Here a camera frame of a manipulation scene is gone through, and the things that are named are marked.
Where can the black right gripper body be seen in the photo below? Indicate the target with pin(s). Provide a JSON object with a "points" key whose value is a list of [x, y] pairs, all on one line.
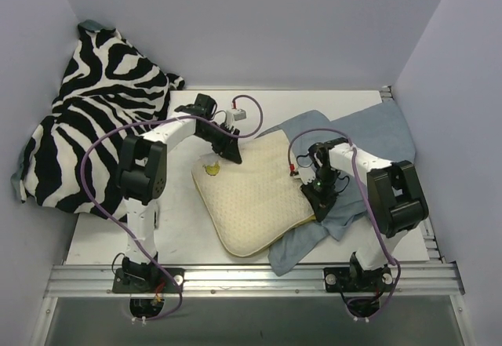
{"points": [[319, 201]]}

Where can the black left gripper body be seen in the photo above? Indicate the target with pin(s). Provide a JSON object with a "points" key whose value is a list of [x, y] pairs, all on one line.
{"points": [[229, 150]]}

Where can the cream pillow with yellow edge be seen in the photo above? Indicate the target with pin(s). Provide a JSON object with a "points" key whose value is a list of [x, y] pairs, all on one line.
{"points": [[254, 203]]}

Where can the blue-grey fabric pillowcase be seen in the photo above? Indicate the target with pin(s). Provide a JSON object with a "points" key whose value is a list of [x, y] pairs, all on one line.
{"points": [[380, 130]]}

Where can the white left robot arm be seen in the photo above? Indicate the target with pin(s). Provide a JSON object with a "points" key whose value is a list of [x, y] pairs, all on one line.
{"points": [[142, 174]]}

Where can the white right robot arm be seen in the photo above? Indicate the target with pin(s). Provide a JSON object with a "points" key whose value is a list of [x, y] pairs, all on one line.
{"points": [[391, 192]]}

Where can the zebra print cushion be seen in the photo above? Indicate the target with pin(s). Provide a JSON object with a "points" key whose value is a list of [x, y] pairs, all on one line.
{"points": [[109, 90]]}

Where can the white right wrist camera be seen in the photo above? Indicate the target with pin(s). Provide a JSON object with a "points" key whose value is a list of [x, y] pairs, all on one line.
{"points": [[305, 174]]}

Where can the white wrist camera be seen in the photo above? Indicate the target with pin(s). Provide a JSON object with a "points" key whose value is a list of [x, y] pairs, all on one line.
{"points": [[234, 115], [305, 174]]}

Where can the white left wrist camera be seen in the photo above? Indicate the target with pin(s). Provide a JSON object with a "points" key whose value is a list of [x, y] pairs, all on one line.
{"points": [[234, 115]]}

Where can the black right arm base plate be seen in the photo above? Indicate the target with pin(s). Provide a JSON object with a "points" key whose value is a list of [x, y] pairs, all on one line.
{"points": [[348, 280]]}

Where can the aluminium extrusion rail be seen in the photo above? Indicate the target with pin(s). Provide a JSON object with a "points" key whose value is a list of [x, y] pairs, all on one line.
{"points": [[306, 280]]}

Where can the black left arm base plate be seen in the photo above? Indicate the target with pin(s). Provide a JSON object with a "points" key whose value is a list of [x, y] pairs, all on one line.
{"points": [[125, 283]]}

